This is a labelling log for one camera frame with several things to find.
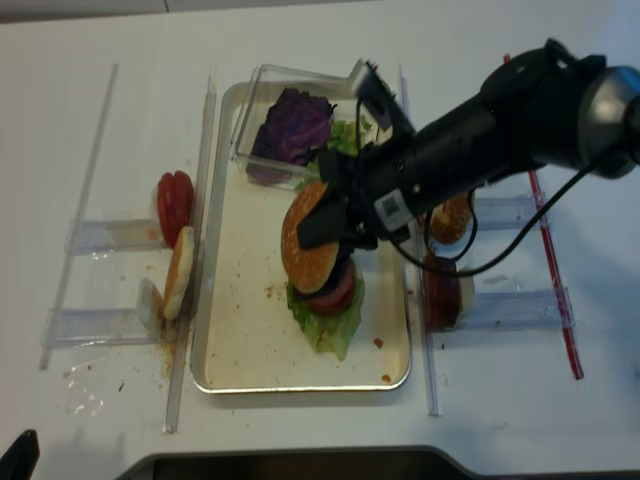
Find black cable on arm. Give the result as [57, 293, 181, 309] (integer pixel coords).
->
[389, 167, 601, 276]

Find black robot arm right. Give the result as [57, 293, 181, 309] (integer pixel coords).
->
[296, 39, 639, 250]

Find white pusher block lower left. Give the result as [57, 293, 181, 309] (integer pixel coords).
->
[136, 278, 164, 335]

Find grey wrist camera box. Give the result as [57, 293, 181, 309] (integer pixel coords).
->
[348, 59, 415, 136]

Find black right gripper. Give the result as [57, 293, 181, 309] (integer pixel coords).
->
[297, 139, 416, 275]

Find clear rail left of tray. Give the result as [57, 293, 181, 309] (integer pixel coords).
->
[160, 65, 221, 434]

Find clear rail far left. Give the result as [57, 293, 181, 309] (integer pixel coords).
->
[38, 63, 120, 371]

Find clear holder lower right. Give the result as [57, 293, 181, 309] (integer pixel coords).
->
[455, 289, 575, 331]

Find red meat patty stack right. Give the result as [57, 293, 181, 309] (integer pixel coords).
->
[423, 271, 461, 331]

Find clear rail right of tray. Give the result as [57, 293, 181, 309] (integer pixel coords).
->
[398, 65, 442, 418]

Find clear holder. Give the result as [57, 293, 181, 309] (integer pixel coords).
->
[42, 308, 166, 349]
[474, 194, 546, 231]
[65, 219, 166, 256]
[455, 289, 575, 331]

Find bun bottom half left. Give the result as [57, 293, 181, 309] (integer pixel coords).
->
[162, 226, 195, 322]

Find pink meat patty slices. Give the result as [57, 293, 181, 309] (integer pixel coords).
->
[304, 259, 355, 316]

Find sesame bun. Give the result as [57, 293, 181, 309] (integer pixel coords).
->
[429, 194, 472, 245]
[281, 182, 339, 294]

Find clear holder lower left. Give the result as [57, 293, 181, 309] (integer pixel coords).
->
[42, 308, 166, 349]

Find clear rail of tray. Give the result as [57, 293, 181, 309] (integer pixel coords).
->
[398, 65, 442, 418]
[160, 65, 221, 434]

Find red tomato slices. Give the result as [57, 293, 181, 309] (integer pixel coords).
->
[156, 170, 194, 248]

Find sesame bun top rear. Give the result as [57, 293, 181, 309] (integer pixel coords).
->
[429, 194, 472, 245]

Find red plastic rail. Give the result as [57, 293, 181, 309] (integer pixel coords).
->
[502, 53, 585, 382]

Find green lettuce under stack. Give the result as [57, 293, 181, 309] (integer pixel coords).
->
[287, 270, 365, 361]

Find clear holder upper left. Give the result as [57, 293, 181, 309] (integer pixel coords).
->
[65, 219, 166, 256]

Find white cheese slice right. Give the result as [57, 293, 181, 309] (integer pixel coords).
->
[458, 276, 476, 315]

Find purple cabbage leaf in container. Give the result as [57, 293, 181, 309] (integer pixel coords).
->
[251, 88, 334, 166]

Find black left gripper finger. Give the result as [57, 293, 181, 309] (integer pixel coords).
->
[0, 429, 39, 480]

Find clear holder upper right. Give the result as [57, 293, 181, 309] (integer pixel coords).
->
[474, 194, 546, 231]

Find white metal tray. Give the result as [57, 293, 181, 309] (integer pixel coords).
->
[191, 82, 411, 394]

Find sesame bun top front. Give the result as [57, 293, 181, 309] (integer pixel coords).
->
[281, 182, 339, 294]

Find clear plastic container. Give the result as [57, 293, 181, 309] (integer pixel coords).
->
[231, 65, 384, 190]

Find green lettuce in container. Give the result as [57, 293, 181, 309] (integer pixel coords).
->
[325, 115, 377, 156]

